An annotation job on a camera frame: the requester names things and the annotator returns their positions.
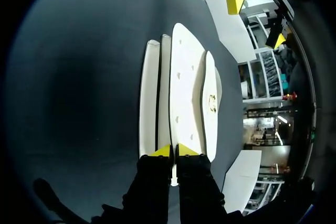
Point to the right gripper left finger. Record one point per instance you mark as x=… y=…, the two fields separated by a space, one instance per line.
x=149 y=182

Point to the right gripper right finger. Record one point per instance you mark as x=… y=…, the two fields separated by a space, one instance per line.
x=197 y=182

